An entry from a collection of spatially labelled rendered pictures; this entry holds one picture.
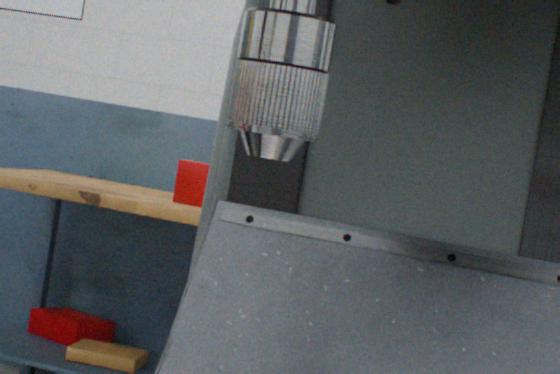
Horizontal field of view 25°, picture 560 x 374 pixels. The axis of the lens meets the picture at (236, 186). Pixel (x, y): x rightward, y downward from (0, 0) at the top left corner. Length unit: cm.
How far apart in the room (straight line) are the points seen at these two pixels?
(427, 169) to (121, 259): 433
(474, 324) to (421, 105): 18
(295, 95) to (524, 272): 40
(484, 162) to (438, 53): 9
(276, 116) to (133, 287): 467
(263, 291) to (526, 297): 20
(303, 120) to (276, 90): 2
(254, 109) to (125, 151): 467
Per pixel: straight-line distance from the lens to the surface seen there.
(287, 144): 62
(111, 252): 530
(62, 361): 470
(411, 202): 99
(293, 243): 100
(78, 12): 543
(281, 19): 61
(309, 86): 61
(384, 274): 97
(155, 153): 521
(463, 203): 98
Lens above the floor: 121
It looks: 3 degrees down
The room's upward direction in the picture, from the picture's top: 9 degrees clockwise
